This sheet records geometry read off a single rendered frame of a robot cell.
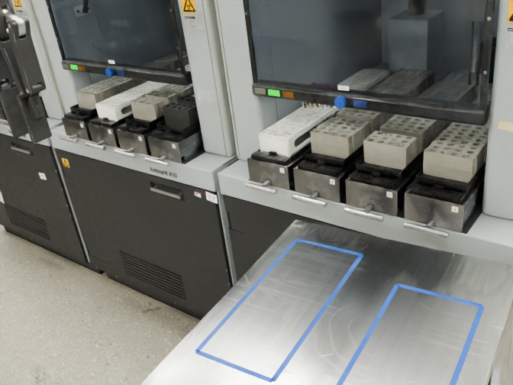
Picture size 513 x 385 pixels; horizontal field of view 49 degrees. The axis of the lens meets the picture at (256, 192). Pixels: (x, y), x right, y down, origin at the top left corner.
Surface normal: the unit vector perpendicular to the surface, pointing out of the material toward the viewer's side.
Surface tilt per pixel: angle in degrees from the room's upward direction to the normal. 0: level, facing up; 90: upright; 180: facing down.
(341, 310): 0
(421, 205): 90
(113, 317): 0
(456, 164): 90
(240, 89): 90
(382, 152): 90
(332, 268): 0
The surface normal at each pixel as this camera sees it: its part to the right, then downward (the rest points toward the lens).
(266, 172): -0.60, 0.44
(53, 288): -0.11, -0.87
